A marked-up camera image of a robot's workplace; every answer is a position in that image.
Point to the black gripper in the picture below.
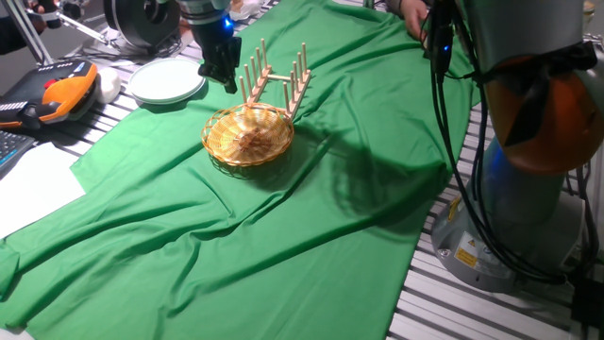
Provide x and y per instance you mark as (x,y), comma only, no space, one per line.
(219,49)

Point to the orange wicker basket dish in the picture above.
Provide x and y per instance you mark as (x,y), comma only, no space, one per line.
(247,137)

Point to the dark sleeved forearm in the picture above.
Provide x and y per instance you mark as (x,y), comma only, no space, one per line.
(9,35)

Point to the silver orange robot arm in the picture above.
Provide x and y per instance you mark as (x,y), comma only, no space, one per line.
(519,38)

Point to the brown sleeved forearm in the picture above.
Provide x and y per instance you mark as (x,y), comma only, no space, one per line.
(392,5)

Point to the wooden dish rack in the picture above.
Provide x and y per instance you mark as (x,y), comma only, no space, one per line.
(259,86)

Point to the hand with dark sleeve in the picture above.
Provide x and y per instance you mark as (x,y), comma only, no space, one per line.
(37,7)

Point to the hand with brown sleeve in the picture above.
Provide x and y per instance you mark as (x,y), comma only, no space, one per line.
(414,14)

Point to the white round plate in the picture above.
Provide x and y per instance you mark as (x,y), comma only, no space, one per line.
(165,80)

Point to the clear bag with yellow items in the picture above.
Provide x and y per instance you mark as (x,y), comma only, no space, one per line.
(245,7)

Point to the black round fan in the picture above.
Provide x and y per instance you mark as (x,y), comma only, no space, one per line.
(141,23)

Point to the grey tripod leg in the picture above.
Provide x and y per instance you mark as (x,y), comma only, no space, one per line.
(80,20)
(29,33)

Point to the orange black teach pendant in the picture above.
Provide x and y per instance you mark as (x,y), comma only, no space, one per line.
(66,90)

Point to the green cloth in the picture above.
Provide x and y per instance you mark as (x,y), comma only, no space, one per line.
(236,236)

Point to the white paper sheet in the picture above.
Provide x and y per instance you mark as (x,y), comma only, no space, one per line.
(33,189)

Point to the black computer keyboard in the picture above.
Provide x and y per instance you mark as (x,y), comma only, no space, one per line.
(11,148)

